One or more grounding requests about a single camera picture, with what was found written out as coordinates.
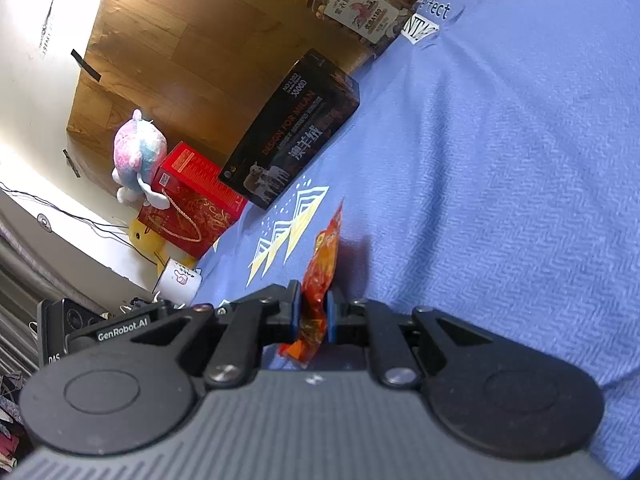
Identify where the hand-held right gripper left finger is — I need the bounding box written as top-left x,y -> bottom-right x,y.
125,280 -> 304,392

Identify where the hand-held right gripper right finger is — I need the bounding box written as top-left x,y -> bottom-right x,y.
324,286 -> 506,388

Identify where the blue printed blanket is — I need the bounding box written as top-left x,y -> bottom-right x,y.
192,0 -> 640,479

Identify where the pink blue plush toy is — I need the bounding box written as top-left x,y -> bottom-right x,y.
111,109 -> 170,206

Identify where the orange red snack packet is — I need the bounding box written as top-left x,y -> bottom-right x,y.
279,199 -> 346,363

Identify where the black cable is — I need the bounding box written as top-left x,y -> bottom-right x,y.
0,182 -> 161,266

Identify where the white mug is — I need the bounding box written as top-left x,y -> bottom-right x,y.
154,257 -> 204,307

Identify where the red gift box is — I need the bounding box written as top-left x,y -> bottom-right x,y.
137,142 -> 249,259

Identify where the clear nut jar wooden lid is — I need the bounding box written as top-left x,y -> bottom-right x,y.
299,0 -> 417,60

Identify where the yellow plush toy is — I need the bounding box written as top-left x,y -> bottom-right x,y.
128,212 -> 197,272

